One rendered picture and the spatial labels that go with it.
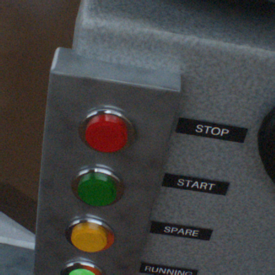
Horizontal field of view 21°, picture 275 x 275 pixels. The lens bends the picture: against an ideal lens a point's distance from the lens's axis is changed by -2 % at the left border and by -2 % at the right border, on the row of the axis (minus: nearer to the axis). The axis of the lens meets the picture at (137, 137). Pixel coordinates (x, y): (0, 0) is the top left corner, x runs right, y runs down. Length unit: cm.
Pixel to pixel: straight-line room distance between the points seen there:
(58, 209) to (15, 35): 259
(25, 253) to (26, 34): 230
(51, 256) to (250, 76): 21
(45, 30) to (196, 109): 268
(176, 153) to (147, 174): 3
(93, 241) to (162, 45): 16
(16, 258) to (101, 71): 46
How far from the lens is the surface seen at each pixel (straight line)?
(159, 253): 58
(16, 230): 125
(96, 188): 49
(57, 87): 45
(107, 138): 46
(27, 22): 318
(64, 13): 325
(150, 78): 44
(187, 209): 54
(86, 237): 53
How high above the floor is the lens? 178
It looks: 42 degrees down
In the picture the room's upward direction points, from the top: 12 degrees clockwise
